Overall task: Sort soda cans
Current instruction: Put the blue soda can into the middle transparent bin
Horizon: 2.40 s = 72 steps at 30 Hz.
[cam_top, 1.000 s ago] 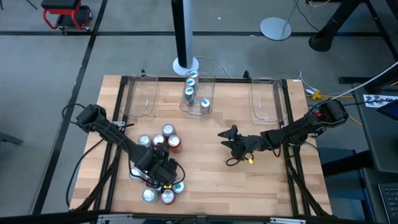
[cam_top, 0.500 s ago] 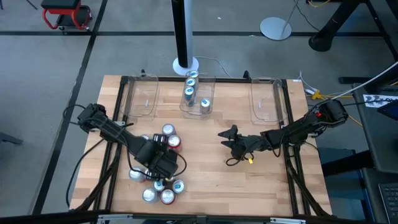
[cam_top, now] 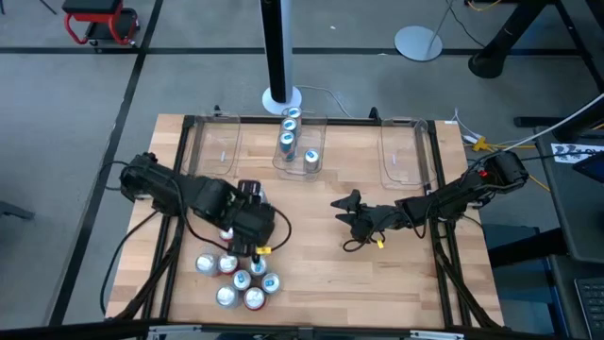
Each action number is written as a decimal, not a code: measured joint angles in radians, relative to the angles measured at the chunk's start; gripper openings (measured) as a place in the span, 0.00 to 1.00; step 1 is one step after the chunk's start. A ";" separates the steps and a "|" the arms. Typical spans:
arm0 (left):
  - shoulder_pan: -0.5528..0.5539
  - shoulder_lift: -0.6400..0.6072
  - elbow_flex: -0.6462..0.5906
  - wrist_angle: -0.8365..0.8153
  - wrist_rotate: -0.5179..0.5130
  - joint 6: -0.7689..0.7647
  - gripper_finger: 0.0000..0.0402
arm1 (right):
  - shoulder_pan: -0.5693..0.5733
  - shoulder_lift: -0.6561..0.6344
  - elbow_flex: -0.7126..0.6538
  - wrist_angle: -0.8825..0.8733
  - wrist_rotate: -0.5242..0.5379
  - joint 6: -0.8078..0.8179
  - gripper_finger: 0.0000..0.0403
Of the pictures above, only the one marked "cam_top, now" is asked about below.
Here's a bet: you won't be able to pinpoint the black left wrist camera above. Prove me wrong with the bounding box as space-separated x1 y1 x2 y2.
237 179 264 200

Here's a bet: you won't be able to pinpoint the white sheet black print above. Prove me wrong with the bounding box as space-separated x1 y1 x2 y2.
550 143 604 165

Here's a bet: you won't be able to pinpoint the grey round floor stand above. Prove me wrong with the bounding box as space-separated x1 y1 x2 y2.
394 0 457 63

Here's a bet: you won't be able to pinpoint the black floor cable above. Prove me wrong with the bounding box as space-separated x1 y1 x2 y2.
98 210 161 316

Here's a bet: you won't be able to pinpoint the black crossbeam silver brackets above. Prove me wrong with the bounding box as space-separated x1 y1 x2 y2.
0 318 604 340

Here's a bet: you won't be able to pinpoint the black metal table frame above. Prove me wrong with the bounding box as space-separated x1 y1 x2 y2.
112 112 505 332

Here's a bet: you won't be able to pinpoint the tall pole with round base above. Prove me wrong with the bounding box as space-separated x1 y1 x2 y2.
259 0 304 117

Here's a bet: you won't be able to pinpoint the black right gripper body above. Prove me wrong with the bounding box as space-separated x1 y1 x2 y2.
351 203 407 240

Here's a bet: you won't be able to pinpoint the black desk frame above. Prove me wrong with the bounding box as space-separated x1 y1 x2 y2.
467 0 604 94

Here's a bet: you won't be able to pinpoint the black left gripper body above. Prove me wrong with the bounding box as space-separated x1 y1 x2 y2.
230 202 277 256

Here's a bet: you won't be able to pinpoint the dark tablet screen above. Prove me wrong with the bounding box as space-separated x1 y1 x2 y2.
584 150 604 185

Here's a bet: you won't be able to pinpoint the white cable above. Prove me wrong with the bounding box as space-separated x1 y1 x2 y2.
471 93 604 166

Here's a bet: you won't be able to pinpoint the clear plastic bin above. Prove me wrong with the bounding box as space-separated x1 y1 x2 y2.
272 111 330 183
181 111 243 179
378 117 428 191

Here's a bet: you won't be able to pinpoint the black side desk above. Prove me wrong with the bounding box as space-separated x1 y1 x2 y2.
535 125 604 265

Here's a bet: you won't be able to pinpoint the yellow floor cable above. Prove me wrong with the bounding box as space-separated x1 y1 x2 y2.
471 135 553 194

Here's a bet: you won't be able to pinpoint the silver topped soda can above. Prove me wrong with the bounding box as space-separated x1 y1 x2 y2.
215 284 241 310
194 252 220 278

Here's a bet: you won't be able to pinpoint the black keyboard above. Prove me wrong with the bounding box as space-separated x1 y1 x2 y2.
574 277 604 340

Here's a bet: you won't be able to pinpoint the grey floor bracket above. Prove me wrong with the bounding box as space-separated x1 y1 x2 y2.
0 200 37 221

